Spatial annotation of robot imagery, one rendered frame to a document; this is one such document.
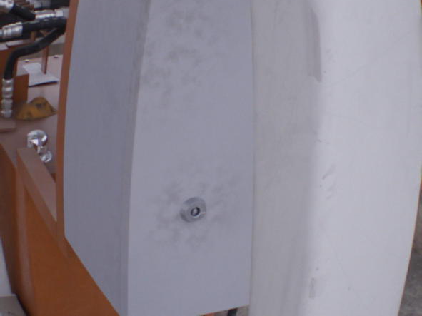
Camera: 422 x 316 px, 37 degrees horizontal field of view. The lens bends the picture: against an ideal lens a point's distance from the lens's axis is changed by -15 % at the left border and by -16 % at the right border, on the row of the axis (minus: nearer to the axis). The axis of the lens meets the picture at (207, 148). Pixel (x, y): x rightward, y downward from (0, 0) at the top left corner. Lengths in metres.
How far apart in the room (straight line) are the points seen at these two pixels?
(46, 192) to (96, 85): 0.34
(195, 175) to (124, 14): 0.18
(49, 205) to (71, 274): 0.36
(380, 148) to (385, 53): 0.04
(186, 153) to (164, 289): 0.16
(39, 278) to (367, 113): 1.11
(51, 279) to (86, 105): 0.63
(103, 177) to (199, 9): 0.21
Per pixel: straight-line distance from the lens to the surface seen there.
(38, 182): 1.08
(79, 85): 0.80
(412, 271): 2.31
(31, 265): 1.31
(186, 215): 0.70
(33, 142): 1.24
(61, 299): 1.38
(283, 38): 0.26
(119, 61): 0.68
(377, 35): 0.26
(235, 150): 0.70
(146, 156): 0.66
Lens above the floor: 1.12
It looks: 22 degrees down
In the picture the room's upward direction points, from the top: 7 degrees clockwise
